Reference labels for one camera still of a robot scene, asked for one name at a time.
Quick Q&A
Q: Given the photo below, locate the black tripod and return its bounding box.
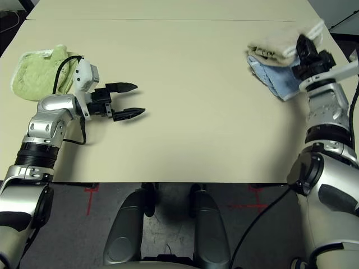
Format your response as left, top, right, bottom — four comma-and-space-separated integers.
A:
328, 10, 359, 31

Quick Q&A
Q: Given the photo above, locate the beige robot waist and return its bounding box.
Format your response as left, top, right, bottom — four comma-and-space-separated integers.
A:
141, 253, 197, 269

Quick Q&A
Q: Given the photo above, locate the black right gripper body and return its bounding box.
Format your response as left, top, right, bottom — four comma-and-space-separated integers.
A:
291, 49, 337, 81

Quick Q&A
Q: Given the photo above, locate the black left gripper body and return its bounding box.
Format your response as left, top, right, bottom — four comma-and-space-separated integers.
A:
86, 87, 115, 120

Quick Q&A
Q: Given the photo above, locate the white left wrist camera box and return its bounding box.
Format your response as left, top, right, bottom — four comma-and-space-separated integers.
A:
72, 58, 100, 121

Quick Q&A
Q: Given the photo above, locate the beige towel white trim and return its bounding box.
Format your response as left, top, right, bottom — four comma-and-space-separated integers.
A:
246, 19, 325, 68

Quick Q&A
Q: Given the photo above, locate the light blue towel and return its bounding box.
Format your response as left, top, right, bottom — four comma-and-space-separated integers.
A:
246, 54, 305, 102

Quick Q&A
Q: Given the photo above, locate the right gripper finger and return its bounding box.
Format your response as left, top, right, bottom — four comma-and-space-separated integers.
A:
296, 39, 311, 60
297, 34, 318, 56

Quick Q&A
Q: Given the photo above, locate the white floor cable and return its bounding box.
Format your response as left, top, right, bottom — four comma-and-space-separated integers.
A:
0, 10, 20, 33

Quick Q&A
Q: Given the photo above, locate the light green towel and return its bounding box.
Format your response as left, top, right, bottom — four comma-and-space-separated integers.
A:
10, 44, 82, 102

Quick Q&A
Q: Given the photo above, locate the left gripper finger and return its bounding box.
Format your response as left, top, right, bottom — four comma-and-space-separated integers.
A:
105, 82, 138, 94
113, 107, 147, 122

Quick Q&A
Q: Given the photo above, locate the grey robot left leg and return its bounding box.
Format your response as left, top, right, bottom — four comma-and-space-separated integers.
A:
103, 187, 155, 267

